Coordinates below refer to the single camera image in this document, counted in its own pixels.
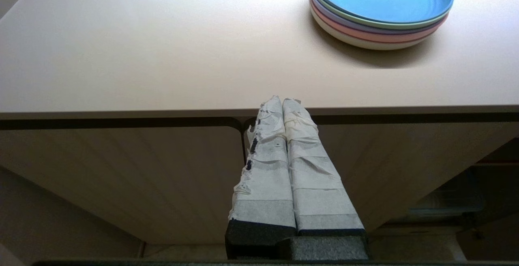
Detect purple plate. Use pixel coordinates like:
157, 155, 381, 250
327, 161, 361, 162
310, 0, 449, 35

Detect pink plate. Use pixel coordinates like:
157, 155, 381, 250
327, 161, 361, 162
309, 0, 447, 44

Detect beige cabinet door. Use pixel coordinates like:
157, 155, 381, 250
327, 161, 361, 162
0, 125, 247, 245
245, 122, 519, 232

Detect green plate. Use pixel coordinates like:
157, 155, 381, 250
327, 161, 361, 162
310, 0, 452, 30

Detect cream plate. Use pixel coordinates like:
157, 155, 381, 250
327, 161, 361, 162
311, 8, 431, 51

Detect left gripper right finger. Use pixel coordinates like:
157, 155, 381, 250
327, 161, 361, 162
282, 98, 369, 261

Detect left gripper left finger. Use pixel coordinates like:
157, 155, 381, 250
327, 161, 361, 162
225, 96, 297, 260

